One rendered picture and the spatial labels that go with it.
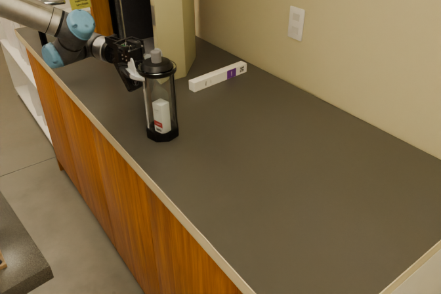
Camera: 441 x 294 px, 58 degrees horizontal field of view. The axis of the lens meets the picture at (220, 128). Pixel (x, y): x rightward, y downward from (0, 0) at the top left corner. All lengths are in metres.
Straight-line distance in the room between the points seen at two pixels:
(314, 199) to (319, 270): 0.21
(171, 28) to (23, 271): 0.93
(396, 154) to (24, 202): 2.06
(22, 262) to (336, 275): 0.65
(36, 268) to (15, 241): 0.10
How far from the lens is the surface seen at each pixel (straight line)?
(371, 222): 1.01
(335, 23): 1.40
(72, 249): 2.25
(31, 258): 0.96
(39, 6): 1.17
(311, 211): 0.99
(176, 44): 1.52
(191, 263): 1.15
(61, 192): 2.60
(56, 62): 1.26
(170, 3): 1.47
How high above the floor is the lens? 1.62
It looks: 33 degrees down
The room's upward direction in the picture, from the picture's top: straight up
